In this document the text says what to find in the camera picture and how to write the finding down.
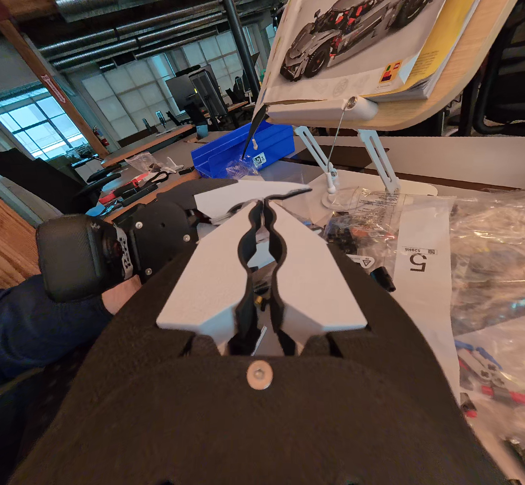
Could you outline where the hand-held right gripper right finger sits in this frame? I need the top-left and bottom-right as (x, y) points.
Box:
(264, 199), (368, 355)

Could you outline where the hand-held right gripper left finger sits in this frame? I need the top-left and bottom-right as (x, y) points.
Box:
(157, 200), (260, 355)

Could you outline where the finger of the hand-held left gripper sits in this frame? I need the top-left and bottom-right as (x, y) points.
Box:
(194, 180), (312, 219)
(196, 216), (231, 244)

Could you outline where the person's left forearm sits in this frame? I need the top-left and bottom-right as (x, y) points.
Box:
(0, 275), (114, 384)

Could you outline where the black cylinder lego piece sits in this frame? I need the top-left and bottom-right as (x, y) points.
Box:
(370, 267), (397, 294)

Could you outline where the person's left hand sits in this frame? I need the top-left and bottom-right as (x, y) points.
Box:
(101, 275), (143, 316)

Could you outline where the clear empty bag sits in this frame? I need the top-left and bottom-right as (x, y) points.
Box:
(225, 156), (260, 179)

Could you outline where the blue storage bin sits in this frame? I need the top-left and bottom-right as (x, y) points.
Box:
(207, 124), (296, 178)
(191, 122), (255, 179)

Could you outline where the small clear parts bag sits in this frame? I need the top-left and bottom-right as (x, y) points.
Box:
(125, 153), (161, 175)

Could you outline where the black pointed flap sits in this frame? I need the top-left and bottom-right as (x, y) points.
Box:
(241, 104), (270, 159)

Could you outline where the clear bag with warning print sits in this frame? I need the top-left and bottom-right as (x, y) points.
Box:
(324, 188), (411, 257)

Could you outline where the wooden background desk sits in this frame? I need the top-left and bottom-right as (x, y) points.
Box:
(100, 124), (198, 169)

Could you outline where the dark computer monitor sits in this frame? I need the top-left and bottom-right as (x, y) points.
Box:
(165, 64), (229, 126)

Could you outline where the clear bag with number strip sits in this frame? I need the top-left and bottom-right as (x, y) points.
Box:
(349, 194), (525, 339)

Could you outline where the black office chair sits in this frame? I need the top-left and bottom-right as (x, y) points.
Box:
(0, 149), (124, 216)

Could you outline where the black sign stand pole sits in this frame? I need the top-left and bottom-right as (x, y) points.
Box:
(209, 0), (261, 97)

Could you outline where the printed car picture sheet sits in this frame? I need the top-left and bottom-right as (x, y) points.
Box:
(262, 0), (468, 105)

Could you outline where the wooden book stand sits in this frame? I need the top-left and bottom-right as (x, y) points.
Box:
(251, 0), (525, 210)

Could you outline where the yellow-edged instruction booklet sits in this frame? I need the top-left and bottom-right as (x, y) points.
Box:
(361, 0), (504, 101)

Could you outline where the black strap bundle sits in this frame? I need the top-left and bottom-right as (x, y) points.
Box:
(119, 169), (171, 208)

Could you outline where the red and black handle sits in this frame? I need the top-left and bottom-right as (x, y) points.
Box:
(98, 171), (142, 204)

